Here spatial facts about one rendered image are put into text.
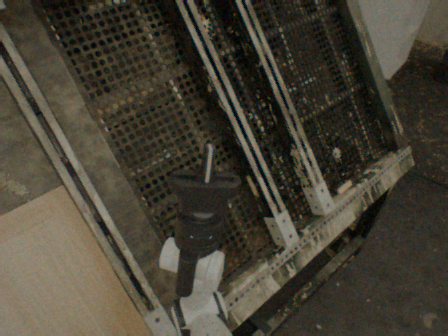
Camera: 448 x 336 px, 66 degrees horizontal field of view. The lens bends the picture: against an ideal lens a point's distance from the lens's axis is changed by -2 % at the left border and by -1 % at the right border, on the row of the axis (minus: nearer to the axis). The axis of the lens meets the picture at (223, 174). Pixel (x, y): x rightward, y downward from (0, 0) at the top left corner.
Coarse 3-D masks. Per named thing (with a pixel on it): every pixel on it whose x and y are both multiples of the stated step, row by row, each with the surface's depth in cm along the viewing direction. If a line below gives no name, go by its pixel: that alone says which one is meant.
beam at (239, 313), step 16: (384, 160) 164; (368, 176) 155; (384, 176) 161; (400, 176) 167; (352, 192) 149; (368, 192) 154; (352, 208) 149; (304, 224) 139; (336, 224) 143; (320, 240) 138; (272, 256) 127; (304, 256) 134; (256, 272) 122; (288, 272) 129; (224, 288) 121; (240, 288) 118; (256, 288) 122; (272, 288) 125; (240, 304) 118; (256, 304) 121; (240, 320) 118
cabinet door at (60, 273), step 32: (64, 192) 94; (0, 224) 86; (32, 224) 90; (64, 224) 94; (0, 256) 86; (32, 256) 90; (64, 256) 94; (96, 256) 98; (0, 288) 86; (32, 288) 90; (64, 288) 94; (96, 288) 98; (0, 320) 86; (32, 320) 89; (64, 320) 93; (96, 320) 97; (128, 320) 102
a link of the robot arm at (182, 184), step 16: (176, 176) 60; (192, 176) 60; (224, 176) 61; (176, 192) 58; (192, 192) 58; (208, 192) 58; (224, 192) 59; (192, 208) 60; (208, 208) 61; (224, 208) 61; (176, 224) 63; (192, 224) 61; (208, 224) 62; (192, 240) 62; (208, 240) 62
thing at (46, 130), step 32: (0, 0) 81; (0, 32) 83; (0, 64) 83; (32, 96) 87; (32, 128) 87; (64, 160) 93; (96, 192) 93; (96, 224) 93; (128, 256) 97; (128, 288) 97; (160, 320) 101
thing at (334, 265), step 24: (120, 120) 206; (216, 144) 284; (336, 144) 196; (336, 168) 181; (168, 192) 176; (384, 192) 196; (360, 240) 218; (336, 264) 206; (312, 288) 195; (288, 312) 185
